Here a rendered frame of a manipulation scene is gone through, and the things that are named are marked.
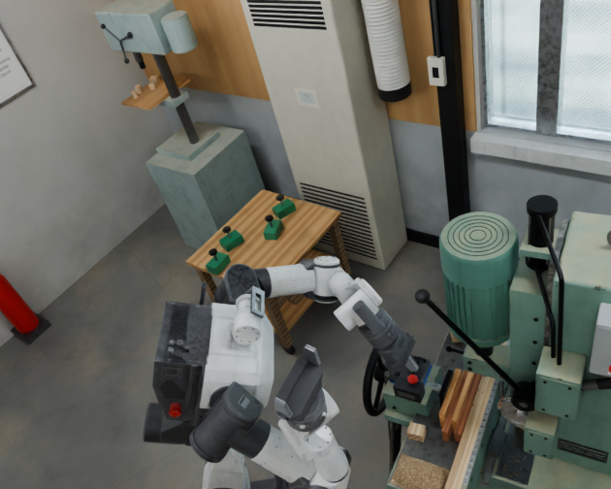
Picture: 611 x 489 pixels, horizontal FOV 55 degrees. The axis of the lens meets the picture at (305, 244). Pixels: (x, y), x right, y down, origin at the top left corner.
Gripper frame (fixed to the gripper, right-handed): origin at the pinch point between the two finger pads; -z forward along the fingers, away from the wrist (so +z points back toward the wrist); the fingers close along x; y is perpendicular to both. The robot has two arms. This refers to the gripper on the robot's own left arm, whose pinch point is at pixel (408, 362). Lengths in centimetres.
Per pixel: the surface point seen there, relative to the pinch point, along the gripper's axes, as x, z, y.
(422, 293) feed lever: 2.7, 25.1, 23.8
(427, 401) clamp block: 1.9, -14.5, -3.2
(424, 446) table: 12.6, -20.7, -4.2
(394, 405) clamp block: 3.4, -13.8, -14.5
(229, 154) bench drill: -139, 46, -171
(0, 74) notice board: -95, 163, -223
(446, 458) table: 13.8, -24.0, 1.6
